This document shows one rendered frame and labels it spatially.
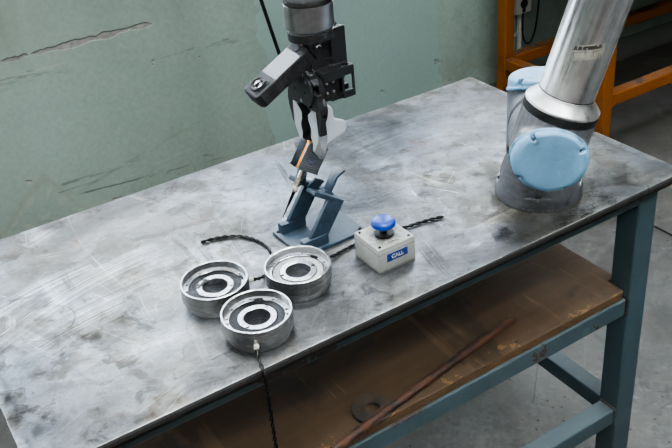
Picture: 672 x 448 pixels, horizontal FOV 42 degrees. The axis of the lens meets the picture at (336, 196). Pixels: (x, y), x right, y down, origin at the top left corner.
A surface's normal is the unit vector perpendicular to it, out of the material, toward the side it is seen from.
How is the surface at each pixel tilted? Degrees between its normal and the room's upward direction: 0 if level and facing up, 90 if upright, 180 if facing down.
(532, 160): 97
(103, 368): 0
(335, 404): 0
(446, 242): 0
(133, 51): 90
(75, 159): 90
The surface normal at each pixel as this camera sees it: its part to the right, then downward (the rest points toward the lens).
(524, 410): -0.08, -0.86
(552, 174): -0.16, 0.61
